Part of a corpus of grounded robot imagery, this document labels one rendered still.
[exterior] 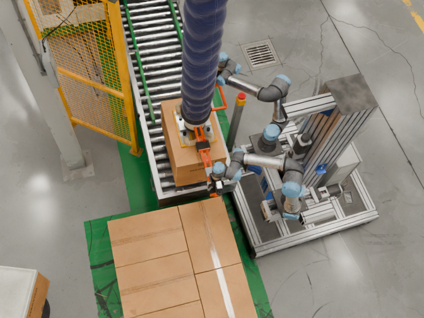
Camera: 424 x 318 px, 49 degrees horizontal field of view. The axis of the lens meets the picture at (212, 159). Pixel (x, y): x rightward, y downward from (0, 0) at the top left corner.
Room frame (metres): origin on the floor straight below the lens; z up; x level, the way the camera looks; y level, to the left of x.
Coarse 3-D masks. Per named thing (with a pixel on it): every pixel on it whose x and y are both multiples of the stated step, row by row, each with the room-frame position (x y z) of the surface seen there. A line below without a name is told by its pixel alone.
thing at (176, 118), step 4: (172, 112) 1.87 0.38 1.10; (176, 116) 1.84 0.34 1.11; (180, 116) 1.83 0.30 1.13; (176, 120) 1.81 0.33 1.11; (180, 120) 1.81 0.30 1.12; (176, 124) 1.77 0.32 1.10; (176, 128) 1.74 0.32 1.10; (180, 132) 1.70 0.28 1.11; (184, 132) 1.70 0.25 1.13; (188, 132) 1.72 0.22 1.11; (180, 136) 1.67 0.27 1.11; (184, 136) 1.68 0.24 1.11; (188, 136) 1.68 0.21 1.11; (180, 140) 1.64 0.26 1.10; (180, 144) 1.60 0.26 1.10; (184, 144) 1.61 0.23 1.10
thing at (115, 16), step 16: (48, 0) 2.12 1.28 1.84; (80, 0) 2.06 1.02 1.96; (112, 0) 1.99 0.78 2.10; (32, 16) 2.17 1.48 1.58; (112, 16) 1.97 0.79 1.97; (80, 64) 2.09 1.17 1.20; (80, 80) 2.08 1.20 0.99; (112, 80) 2.03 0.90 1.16; (128, 80) 1.99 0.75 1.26; (128, 96) 1.97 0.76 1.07; (128, 112) 1.97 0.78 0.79; (96, 128) 2.10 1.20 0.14; (112, 128) 2.06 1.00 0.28; (128, 144) 2.00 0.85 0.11
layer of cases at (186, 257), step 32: (128, 224) 1.07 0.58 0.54; (160, 224) 1.12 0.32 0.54; (192, 224) 1.17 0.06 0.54; (224, 224) 1.22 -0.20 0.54; (128, 256) 0.81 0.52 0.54; (160, 256) 0.86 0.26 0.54; (192, 256) 0.91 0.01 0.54; (224, 256) 0.95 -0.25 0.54; (128, 288) 0.57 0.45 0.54; (160, 288) 0.61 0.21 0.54; (192, 288) 0.66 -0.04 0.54; (224, 288) 0.70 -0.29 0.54
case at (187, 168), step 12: (168, 108) 1.92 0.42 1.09; (168, 120) 1.81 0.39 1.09; (168, 132) 1.70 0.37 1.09; (192, 132) 1.74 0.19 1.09; (216, 132) 1.78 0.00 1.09; (168, 144) 1.67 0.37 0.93; (216, 144) 1.67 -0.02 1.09; (168, 156) 1.68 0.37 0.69; (180, 156) 1.51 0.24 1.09; (192, 156) 1.53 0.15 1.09; (216, 156) 1.57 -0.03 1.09; (180, 168) 1.43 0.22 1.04; (192, 168) 1.47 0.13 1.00; (180, 180) 1.43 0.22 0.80; (192, 180) 1.47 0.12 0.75; (204, 180) 1.52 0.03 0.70
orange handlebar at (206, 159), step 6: (222, 90) 2.08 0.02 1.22; (222, 96) 2.03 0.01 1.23; (216, 108) 1.91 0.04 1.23; (222, 108) 1.92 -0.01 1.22; (198, 138) 1.62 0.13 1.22; (204, 138) 1.63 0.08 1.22; (204, 156) 1.48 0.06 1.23; (204, 162) 1.44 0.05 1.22; (210, 162) 1.45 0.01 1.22; (204, 168) 1.39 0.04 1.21
